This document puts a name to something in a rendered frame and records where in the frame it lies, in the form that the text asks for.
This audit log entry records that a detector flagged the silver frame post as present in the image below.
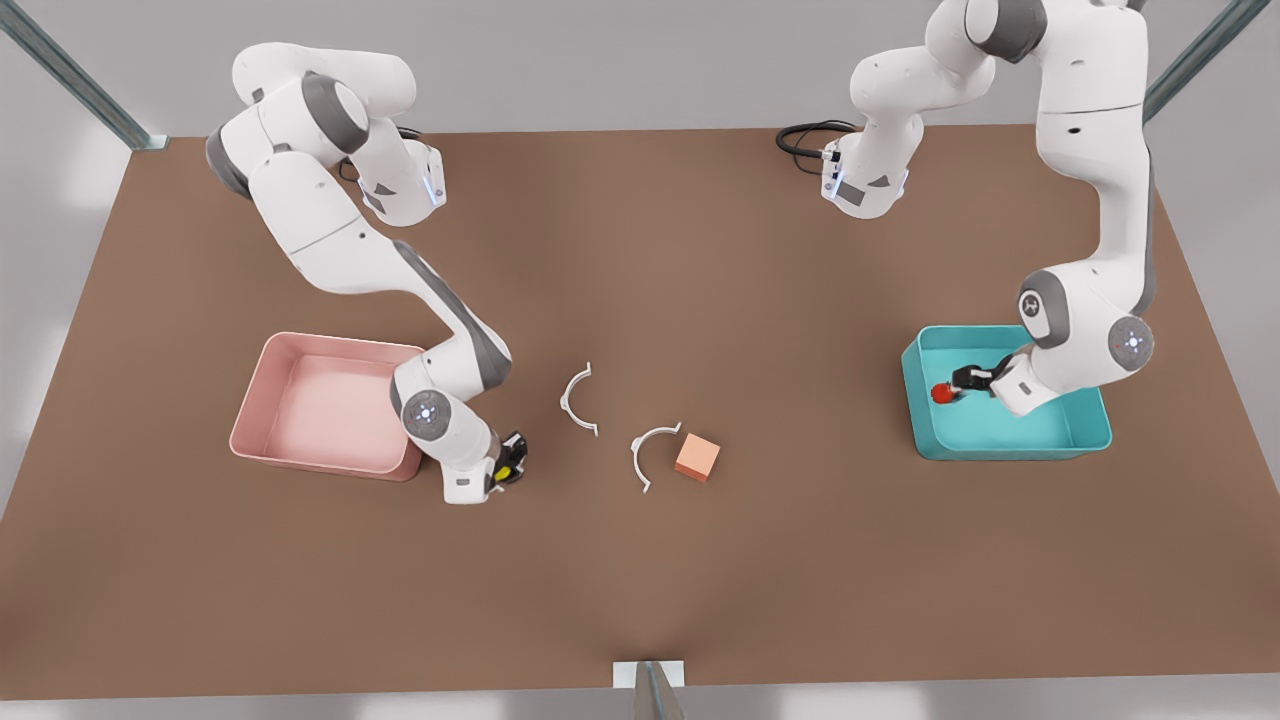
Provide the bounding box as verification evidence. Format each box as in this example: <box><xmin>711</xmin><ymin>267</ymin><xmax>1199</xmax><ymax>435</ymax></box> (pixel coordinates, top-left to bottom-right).
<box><xmin>1143</xmin><ymin>0</ymin><xmax>1273</xmax><ymax>125</ymax></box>
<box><xmin>0</xmin><ymin>0</ymin><xmax>169</xmax><ymax>152</ymax></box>
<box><xmin>613</xmin><ymin>660</ymin><xmax>687</xmax><ymax>720</ymax></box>

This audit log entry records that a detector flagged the white curved bracket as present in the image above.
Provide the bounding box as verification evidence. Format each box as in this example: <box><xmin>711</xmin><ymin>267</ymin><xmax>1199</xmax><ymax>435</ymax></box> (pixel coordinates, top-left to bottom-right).
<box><xmin>630</xmin><ymin>421</ymin><xmax>683</xmax><ymax>494</ymax></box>
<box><xmin>559</xmin><ymin>362</ymin><xmax>600</xmax><ymax>437</ymax></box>

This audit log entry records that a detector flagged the blue storage box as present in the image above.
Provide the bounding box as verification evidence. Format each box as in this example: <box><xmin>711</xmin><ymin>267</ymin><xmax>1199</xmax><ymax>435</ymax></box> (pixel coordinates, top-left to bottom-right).
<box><xmin>901</xmin><ymin>324</ymin><xmax>1113</xmax><ymax>462</ymax></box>

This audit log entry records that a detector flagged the orange cube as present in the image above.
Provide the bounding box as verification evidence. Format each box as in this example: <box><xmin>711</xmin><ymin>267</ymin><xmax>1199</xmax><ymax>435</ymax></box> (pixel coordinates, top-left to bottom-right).
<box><xmin>674</xmin><ymin>433</ymin><xmax>722</xmax><ymax>484</ymax></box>

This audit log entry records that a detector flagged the black cable loop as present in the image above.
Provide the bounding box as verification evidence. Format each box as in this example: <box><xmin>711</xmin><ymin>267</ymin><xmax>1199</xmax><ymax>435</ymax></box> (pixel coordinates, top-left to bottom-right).
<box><xmin>775</xmin><ymin>120</ymin><xmax>861</xmax><ymax>177</ymax></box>

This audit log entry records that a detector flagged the pink storage box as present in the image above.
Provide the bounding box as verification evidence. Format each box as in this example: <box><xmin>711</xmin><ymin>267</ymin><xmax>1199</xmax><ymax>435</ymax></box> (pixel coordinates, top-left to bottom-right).
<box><xmin>229</xmin><ymin>331</ymin><xmax>429</xmax><ymax>483</ymax></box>

